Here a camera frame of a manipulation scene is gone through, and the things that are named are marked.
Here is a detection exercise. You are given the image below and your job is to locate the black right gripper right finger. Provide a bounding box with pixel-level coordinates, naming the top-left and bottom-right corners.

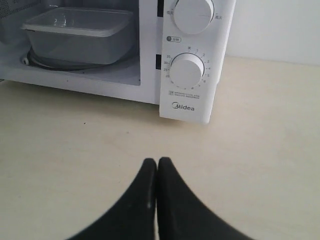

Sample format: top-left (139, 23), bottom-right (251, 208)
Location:
top-left (157, 157), bottom-right (251, 240)

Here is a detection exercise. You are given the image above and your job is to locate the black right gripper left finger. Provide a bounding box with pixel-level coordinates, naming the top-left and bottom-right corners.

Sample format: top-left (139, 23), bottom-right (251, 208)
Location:
top-left (70, 158), bottom-right (157, 240)

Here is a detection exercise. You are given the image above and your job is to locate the clear plastic food container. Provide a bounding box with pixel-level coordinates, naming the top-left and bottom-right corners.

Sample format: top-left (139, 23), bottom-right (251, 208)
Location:
top-left (21, 7), bottom-right (137, 65)

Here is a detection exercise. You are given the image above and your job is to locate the white microwave oven body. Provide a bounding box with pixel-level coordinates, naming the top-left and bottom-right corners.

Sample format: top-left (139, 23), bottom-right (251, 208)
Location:
top-left (0, 0), bottom-right (236, 124)

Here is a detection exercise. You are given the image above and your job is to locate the lower white timer knob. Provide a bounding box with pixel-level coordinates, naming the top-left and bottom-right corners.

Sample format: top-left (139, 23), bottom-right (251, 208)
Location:
top-left (169, 53), bottom-right (205, 89)

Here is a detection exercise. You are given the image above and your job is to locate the upper white power knob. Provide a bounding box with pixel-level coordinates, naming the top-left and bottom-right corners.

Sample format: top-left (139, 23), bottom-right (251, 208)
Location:
top-left (173, 0), bottom-right (215, 35)

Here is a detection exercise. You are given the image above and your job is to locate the glass turntable with ring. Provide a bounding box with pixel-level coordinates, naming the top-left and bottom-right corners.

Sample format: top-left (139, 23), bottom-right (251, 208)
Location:
top-left (20, 48), bottom-right (134, 72)

